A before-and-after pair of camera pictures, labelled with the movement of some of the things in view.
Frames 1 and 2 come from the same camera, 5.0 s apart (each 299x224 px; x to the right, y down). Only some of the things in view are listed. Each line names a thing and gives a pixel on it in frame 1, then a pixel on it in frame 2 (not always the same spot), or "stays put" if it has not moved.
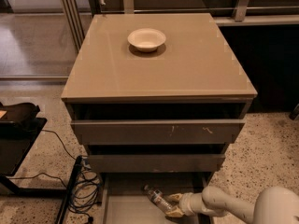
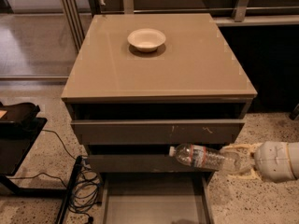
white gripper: [187, 202] to [270, 161]
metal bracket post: [242, 3] stays put
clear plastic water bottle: [159, 197] to [213, 158]
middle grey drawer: [159, 162] stays put
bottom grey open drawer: [124, 201] stays put
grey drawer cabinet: [156, 99] stays put
